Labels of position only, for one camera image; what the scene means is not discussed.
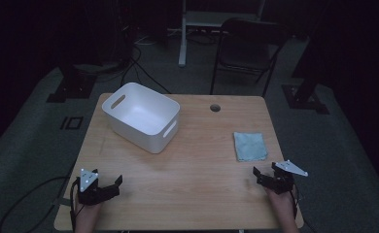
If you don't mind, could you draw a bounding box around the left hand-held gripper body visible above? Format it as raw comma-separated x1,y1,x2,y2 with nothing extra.
76,168,121,207

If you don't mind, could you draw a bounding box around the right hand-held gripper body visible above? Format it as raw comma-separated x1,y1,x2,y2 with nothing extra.
257,159,309,195

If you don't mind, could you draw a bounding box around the light blue cloth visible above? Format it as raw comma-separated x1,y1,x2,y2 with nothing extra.
232,131,269,163

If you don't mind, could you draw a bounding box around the white plastic storage bin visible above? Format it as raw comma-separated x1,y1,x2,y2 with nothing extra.
101,82,182,154

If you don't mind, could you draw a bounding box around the person's right hand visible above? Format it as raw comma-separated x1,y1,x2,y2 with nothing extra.
264,186,297,216

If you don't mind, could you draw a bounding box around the person's left hand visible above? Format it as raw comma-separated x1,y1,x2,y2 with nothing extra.
75,200,104,225

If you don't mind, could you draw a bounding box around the grey tape strip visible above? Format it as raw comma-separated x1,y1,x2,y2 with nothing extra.
52,197,73,208

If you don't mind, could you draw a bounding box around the black stand with flat base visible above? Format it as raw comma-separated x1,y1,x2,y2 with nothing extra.
46,62,98,104
281,0,331,115

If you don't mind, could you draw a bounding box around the grey round stand base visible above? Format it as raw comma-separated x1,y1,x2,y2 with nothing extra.
74,61,121,75

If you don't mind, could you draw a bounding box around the black folding chair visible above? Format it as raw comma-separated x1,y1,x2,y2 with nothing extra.
210,17,289,98

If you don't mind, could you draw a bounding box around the left hand-held gripper cable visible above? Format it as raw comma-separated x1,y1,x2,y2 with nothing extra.
68,177,83,233

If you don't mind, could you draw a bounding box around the hand-held gripper cable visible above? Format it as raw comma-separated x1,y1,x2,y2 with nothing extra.
289,183,301,220
68,177,83,233

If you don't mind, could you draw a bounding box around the right hand-held gripper cable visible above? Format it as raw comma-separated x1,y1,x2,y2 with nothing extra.
289,183,301,220

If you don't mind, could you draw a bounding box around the long black floor cable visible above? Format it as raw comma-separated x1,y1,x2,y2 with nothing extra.
0,176,72,233

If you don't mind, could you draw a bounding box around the white floor cable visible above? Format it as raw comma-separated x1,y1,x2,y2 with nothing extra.
133,34,159,47

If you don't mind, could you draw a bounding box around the white metal table frame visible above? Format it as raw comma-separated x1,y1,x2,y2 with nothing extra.
177,0,266,68

